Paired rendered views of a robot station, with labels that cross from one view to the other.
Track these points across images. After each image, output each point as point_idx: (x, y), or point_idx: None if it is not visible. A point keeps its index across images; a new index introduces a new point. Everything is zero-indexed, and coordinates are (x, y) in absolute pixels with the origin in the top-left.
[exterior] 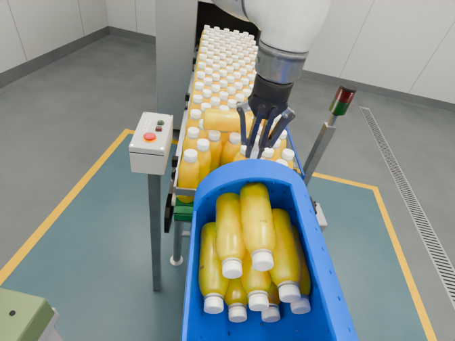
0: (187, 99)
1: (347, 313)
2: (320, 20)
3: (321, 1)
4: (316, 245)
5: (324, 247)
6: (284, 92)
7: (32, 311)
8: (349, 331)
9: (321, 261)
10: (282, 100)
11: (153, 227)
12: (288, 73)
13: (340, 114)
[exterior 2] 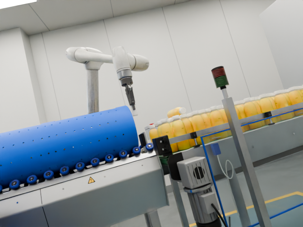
0: None
1: (73, 121)
2: (116, 61)
3: (113, 58)
4: (92, 114)
5: (95, 116)
6: (121, 81)
7: None
8: (67, 120)
9: (86, 115)
10: (122, 84)
11: (172, 188)
12: (118, 76)
13: (217, 87)
